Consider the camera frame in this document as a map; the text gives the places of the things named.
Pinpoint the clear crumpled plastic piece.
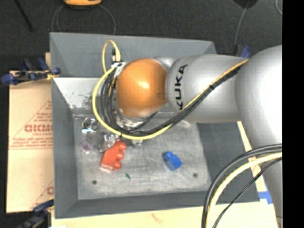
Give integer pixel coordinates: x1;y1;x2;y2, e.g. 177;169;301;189
79;132;117;153

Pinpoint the red toy building block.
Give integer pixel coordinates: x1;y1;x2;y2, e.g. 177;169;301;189
99;140;128;173

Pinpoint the clear round glass thing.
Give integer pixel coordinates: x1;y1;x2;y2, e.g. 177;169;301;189
81;117;99;134

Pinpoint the blue toy building block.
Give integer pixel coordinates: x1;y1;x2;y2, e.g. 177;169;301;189
162;151;183;172

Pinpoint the grey metal bin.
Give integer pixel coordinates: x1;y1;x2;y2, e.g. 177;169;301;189
49;32;260;219

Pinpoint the brown cardboard board, red print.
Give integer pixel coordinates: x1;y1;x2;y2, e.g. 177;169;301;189
5;69;55;214

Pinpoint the black cylinder on white bracket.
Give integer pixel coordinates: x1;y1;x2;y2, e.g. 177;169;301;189
110;48;126;72

